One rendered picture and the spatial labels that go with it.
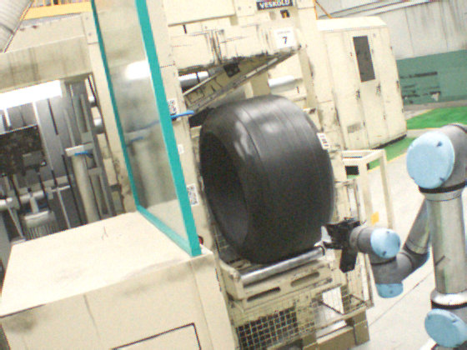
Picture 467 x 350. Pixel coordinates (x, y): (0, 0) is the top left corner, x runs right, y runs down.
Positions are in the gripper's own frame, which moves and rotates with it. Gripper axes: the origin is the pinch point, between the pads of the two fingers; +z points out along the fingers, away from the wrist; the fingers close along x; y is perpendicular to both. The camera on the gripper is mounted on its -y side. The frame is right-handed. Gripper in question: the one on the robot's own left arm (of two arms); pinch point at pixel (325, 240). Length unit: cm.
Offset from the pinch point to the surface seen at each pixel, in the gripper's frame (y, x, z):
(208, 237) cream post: 8.3, 30.5, 25.0
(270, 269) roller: -8.3, 13.4, 19.3
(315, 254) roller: -8.7, -4.8, 19.3
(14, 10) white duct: 105, 76, 42
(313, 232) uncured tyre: 1.4, -1.1, 9.9
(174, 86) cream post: 60, 30, 19
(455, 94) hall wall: 26, -874, 786
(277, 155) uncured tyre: 30.0, 8.1, 3.1
